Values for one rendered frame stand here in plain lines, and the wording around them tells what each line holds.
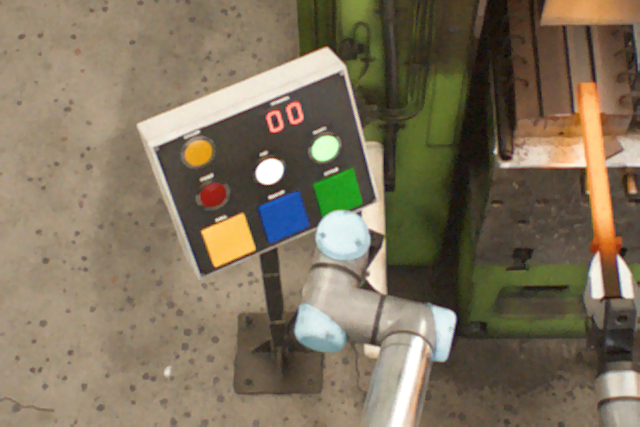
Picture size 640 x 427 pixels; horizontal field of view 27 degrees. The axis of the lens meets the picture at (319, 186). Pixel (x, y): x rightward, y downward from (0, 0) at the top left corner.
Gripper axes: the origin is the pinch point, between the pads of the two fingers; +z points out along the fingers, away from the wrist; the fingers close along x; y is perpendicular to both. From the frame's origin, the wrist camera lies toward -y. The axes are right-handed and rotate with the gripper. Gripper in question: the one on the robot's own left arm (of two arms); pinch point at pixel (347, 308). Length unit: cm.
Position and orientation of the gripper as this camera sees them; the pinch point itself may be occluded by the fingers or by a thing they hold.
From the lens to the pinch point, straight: 219.6
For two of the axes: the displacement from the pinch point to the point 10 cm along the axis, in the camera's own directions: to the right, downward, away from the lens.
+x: 9.3, 3.3, -1.8
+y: -3.7, 8.3, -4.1
